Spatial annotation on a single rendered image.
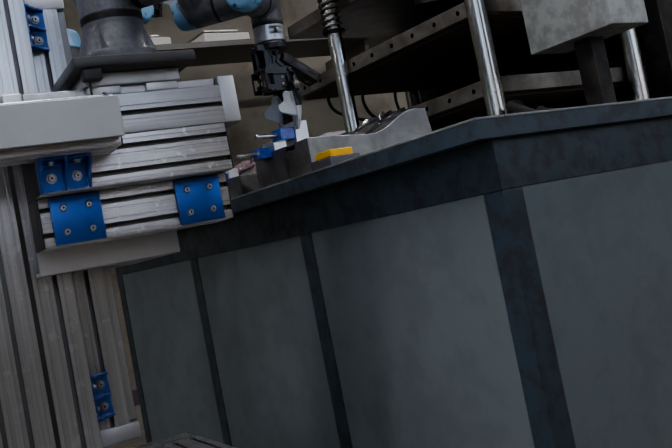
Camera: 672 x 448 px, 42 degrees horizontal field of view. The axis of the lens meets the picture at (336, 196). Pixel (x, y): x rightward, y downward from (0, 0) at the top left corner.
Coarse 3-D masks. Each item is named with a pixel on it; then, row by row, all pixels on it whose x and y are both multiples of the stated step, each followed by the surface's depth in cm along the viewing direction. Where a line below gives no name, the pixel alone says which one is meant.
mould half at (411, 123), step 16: (416, 112) 224; (368, 128) 230; (384, 128) 218; (400, 128) 221; (416, 128) 223; (304, 144) 206; (320, 144) 207; (336, 144) 209; (352, 144) 212; (368, 144) 214; (384, 144) 217; (272, 160) 219; (288, 160) 213; (304, 160) 207; (272, 176) 220; (288, 176) 214
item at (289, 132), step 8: (304, 120) 212; (280, 128) 208; (288, 128) 210; (304, 128) 212; (256, 136) 207; (264, 136) 208; (272, 136) 209; (280, 136) 208; (288, 136) 209; (296, 136) 210; (304, 136) 211; (288, 144) 213
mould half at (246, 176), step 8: (248, 168) 251; (240, 176) 227; (248, 176) 229; (256, 176) 231; (232, 184) 228; (240, 184) 227; (248, 184) 229; (256, 184) 231; (232, 192) 229; (240, 192) 227; (248, 192) 228
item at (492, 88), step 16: (464, 0) 262; (480, 0) 259; (480, 16) 259; (480, 32) 259; (624, 32) 297; (480, 48) 259; (624, 48) 298; (480, 64) 259; (496, 64) 259; (624, 64) 300; (640, 64) 296; (480, 80) 261; (496, 80) 258; (640, 80) 296; (416, 96) 393; (496, 96) 258; (640, 96) 296; (496, 112) 257
